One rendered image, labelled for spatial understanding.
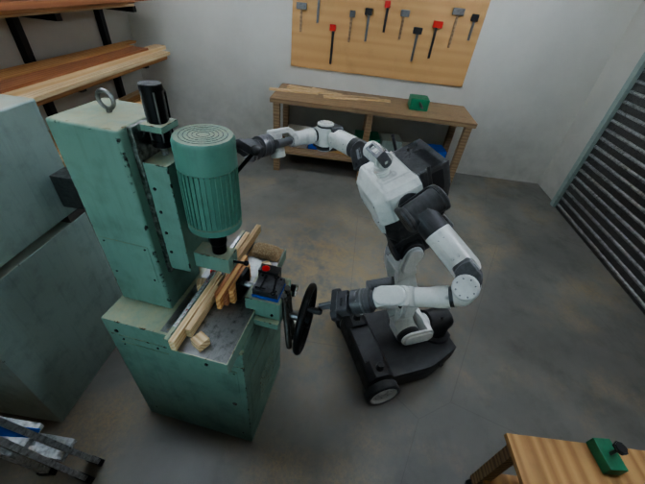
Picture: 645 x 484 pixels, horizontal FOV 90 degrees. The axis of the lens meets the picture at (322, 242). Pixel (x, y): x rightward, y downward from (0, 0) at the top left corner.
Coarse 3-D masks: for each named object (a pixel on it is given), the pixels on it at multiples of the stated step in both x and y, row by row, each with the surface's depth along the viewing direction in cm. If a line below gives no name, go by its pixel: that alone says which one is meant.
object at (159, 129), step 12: (144, 84) 84; (156, 84) 85; (144, 96) 85; (156, 96) 86; (144, 108) 88; (156, 108) 87; (156, 120) 89; (168, 120) 93; (156, 132) 89; (168, 132) 93; (156, 144) 93; (168, 144) 94
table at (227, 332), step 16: (256, 272) 136; (240, 304) 122; (208, 320) 115; (224, 320) 116; (240, 320) 116; (256, 320) 121; (272, 320) 121; (208, 336) 110; (224, 336) 110; (240, 336) 111; (176, 352) 105; (192, 352) 105; (208, 352) 105; (224, 352) 106; (208, 368) 107; (224, 368) 104
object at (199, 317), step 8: (256, 224) 155; (256, 232) 151; (248, 240) 145; (240, 248) 140; (248, 248) 144; (240, 256) 137; (208, 296) 118; (208, 304) 116; (200, 312) 112; (192, 320) 110; (200, 320) 112; (192, 328) 108; (192, 336) 109
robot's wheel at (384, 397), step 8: (376, 384) 177; (384, 384) 176; (392, 384) 177; (368, 392) 178; (376, 392) 175; (384, 392) 182; (392, 392) 185; (368, 400) 179; (376, 400) 185; (384, 400) 186
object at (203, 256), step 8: (200, 248) 119; (208, 248) 119; (232, 248) 120; (200, 256) 117; (208, 256) 116; (216, 256) 116; (224, 256) 116; (232, 256) 118; (200, 264) 120; (208, 264) 119; (216, 264) 118; (224, 264) 117; (232, 264) 120; (224, 272) 120
